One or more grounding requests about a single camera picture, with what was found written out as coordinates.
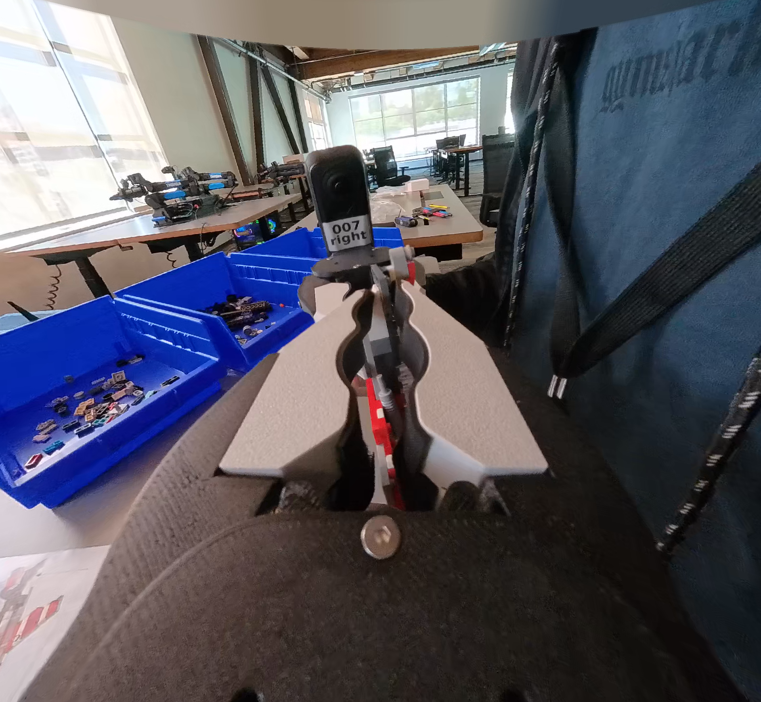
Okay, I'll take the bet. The black white speckled drawstring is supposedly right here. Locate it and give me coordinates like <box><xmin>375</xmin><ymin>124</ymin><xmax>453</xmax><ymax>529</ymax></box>
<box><xmin>502</xmin><ymin>42</ymin><xmax>562</xmax><ymax>349</ymax></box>
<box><xmin>654</xmin><ymin>351</ymin><xmax>761</xmax><ymax>557</ymax></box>

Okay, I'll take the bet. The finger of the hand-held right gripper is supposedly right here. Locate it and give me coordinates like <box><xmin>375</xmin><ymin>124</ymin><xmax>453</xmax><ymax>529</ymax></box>
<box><xmin>310</xmin><ymin>286</ymin><xmax>363</xmax><ymax>323</ymax></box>
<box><xmin>410</xmin><ymin>256</ymin><xmax>442</xmax><ymax>293</ymax></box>

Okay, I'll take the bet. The toy brick model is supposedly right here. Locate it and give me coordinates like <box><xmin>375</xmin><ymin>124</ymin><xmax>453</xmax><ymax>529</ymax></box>
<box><xmin>354</xmin><ymin>244</ymin><xmax>420</xmax><ymax>509</ymax></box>

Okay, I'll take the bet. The person's right forearm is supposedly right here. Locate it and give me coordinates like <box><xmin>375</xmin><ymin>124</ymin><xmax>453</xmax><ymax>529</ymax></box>
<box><xmin>425</xmin><ymin>256</ymin><xmax>506</xmax><ymax>346</ymax></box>

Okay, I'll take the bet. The instruction booklet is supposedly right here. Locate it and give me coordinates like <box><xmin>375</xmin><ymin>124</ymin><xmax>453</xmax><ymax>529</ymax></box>
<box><xmin>0</xmin><ymin>544</ymin><xmax>111</xmax><ymax>702</ymax></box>

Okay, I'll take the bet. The long pale table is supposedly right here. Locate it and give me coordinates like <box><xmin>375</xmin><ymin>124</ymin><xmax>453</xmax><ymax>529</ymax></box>
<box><xmin>0</xmin><ymin>193</ymin><xmax>304</xmax><ymax>301</ymax></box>

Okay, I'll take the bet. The blue plastic bin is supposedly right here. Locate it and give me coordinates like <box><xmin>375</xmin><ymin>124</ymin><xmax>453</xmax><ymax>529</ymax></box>
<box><xmin>113</xmin><ymin>227</ymin><xmax>405</xmax><ymax>374</ymax></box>
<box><xmin>0</xmin><ymin>294</ymin><xmax>229</xmax><ymax>509</ymax></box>

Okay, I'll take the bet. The black jacket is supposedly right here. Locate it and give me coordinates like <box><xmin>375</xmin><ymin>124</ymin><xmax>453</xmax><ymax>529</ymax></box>
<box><xmin>476</xmin><ymin>30</ymin><xmax>598</xmax><ymax>352</ymax></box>

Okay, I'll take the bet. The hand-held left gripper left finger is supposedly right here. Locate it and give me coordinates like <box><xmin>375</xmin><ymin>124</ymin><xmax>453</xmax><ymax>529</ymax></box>
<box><xmin>219</xmin><ymin>290</ymin><xmax>375</xmax><ymax>480</ymax></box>

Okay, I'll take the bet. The pale grey table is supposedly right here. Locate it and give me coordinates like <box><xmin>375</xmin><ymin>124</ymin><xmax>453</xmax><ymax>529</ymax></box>
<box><xmin>285</xmin><ymin>181</ymin><xmax>485</xmax><ymax>263</ymax></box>

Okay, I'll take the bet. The black mesh office chair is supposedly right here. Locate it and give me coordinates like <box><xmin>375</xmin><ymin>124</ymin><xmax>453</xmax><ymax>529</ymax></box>
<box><xmin>478</xmin><ymin>132</ymin><xmax>517</xmax><ymax>228</ymax></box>

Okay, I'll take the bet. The computer tower rainbow fan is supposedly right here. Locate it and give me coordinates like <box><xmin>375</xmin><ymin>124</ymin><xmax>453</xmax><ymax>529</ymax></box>
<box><xmin>233</xmin><ymin>217</ymin><xmax>280</xmax><ymax>252</ymax></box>

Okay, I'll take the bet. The pile of small pale bricks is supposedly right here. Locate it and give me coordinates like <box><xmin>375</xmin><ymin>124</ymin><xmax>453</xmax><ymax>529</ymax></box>
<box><xmin>24</xmin><ymin>354</ymin><xmax>182</xmax><ymax>471</ymax></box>

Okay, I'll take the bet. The pile of small dark bricks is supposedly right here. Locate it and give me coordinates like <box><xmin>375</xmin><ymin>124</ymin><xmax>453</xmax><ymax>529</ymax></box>
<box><xmin>202</xmin><ymin>294</ymin><xmax>283</xmax><ymax>349</ymax></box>

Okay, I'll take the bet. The black flat strap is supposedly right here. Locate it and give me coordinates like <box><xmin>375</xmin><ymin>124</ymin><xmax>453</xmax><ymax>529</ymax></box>
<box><xmin>547</xmin><ymin>163</ymin><xmax>761</xmax><ymax>399</ymax></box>

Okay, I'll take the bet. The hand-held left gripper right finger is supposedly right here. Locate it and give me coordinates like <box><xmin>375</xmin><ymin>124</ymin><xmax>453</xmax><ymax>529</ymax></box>
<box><xmin>400</xmin><ymin>282</ymin><xmax>549</xmax><ymax>491</ymax></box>

